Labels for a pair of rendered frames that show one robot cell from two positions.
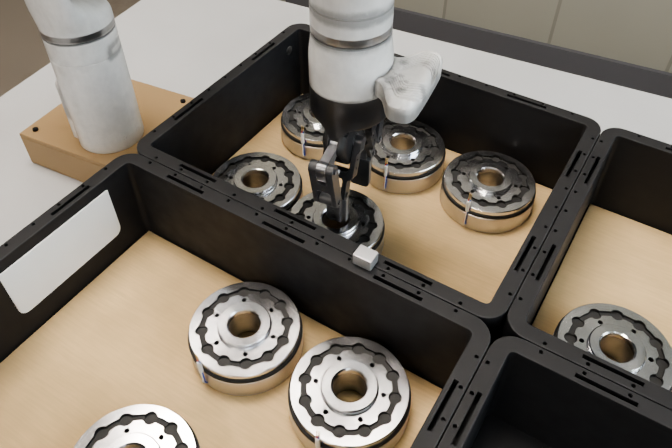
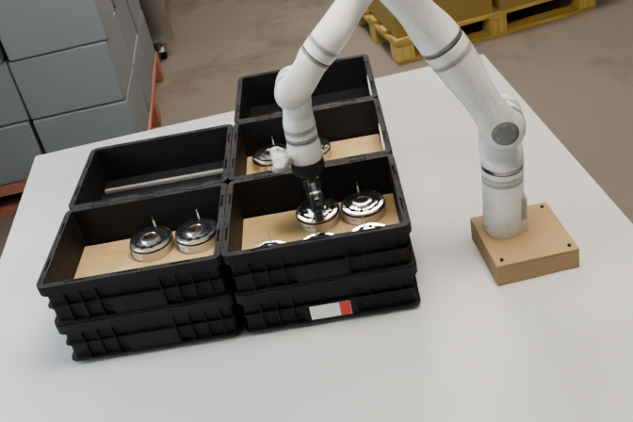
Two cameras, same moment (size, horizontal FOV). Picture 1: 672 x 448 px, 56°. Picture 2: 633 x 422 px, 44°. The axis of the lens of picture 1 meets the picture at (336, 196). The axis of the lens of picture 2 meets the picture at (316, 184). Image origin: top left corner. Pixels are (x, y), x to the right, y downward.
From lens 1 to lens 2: 199 cm
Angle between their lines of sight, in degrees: 99
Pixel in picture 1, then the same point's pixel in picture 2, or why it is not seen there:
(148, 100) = (520, 250)
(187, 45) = (611, 326)
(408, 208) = not seen: hidden behind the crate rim
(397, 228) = (300, 235)
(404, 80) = (279, 152)
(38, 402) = (358, 148)
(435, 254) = (277, 236)
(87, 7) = (485, 152)
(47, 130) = (536, 209)
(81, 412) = (344, 154)
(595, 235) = not seen: hidden behind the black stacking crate
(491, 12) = not seen: outside the picture
